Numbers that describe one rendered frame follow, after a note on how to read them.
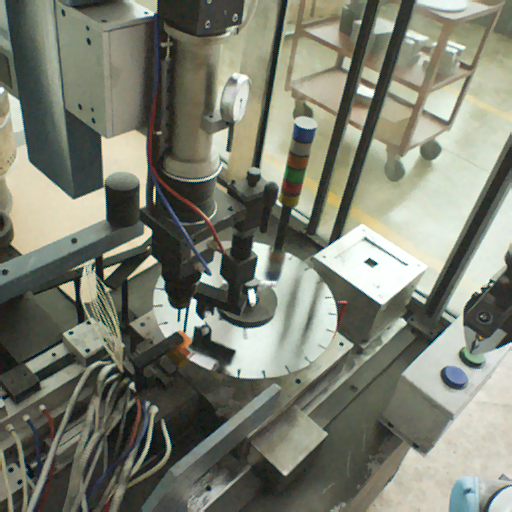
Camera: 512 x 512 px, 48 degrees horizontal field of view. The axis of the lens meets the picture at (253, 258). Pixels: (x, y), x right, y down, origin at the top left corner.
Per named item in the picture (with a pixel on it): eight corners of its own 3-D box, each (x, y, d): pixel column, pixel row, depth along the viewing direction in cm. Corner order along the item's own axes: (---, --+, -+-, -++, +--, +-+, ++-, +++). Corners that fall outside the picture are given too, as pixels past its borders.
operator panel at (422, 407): (447, 347, 128) (473, 301, 118) (491, 378, 123) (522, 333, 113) (377, 419, 112) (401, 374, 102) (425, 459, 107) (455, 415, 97)
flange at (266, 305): (266, 333, 97) (269, 323, 96) (206, 312, 99) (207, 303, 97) (284, 291, 105) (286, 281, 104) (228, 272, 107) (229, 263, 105)
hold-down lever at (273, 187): (257, 165, 77) (241, 167, 75) (288, 183, 73) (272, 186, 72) (247, 218, 81) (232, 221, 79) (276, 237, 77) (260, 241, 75)
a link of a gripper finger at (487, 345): (499, 350, 100) (523, 315, 94) (483, 367, 96) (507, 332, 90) (483, 339, 101) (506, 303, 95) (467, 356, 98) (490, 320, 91)
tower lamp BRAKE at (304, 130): (301, 128, 115) (304, 114, 113) (318, 138, 113) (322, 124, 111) (287, 134, 112) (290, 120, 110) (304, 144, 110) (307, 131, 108)
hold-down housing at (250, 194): (241, 263, 91) (259, 157, 78) (259, 282, 89) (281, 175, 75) (212, 275, 88) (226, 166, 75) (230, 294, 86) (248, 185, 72)
